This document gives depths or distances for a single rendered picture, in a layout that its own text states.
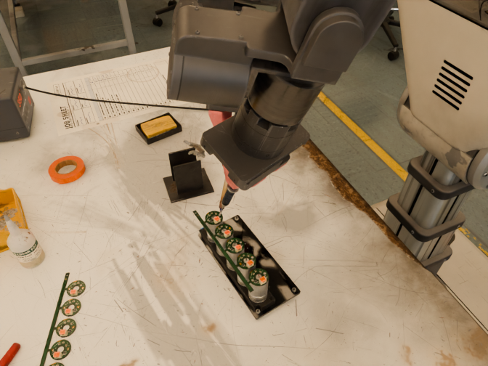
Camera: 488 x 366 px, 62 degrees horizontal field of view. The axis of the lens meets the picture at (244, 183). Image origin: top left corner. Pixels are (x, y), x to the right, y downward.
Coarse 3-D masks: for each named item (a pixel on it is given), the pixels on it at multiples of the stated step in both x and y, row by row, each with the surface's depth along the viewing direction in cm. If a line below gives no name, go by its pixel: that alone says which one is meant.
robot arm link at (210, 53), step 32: (192, 32) 28; (224, 32) 29; (256, 32) 29; (288, 32) 30; (320, 32) 25; (352, 32) 25; (192, 64) 29; (224, 64) 30; (288, 64) 29; (320, 64) 27; (192, 96) 31; (224, 96) 31
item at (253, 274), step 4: (256, 268) 51; (260, 268) 51; (252, 272) 50; (256, 272) 50; (260, 272) 50; (248, 276) 50; (252, 276) 50; (264, 276) 50; (268, 276) 50; (256, 280) 49; (256, 284) 49; (260, 284) 49; (264, 284) 49
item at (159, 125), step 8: (152, 120) 80; (160, 120) 80; (168, 120) 80; (136, 128) 79; (144, 128) 78; (152, 128) 78; (160, 128) 78; (168, 128) 78; (176, 128) 79; (144, 136) 77; (152, 136) 78; (160, 136) 78; (168, 136) 79
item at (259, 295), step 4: (256, 276) 50; (260, 276) 50; (252, 284) 49; (256, 288) 50; (260, 288) 50; (264, 288) 50; (248, 292) 52; (252, 292) 51; (256, 292) 50; (260, 292) 50; (264, 292) 51; (252, 296) 52; (256, 296) 51; (260, 296) 51; (264, 296) 52; (252, 300) 52; (256, 300) 52; (260, 300) 52; (264, 300) 52
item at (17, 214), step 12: (0, 192) 64; (12, 192) 64; (0, 204) 66; (12, 204) 66; (0, 216) 64; (12, 216) 64; (24, 216) 64; (0, 228) 63; (24, 228) 60; (0, 240) 59; (0, 252) 60
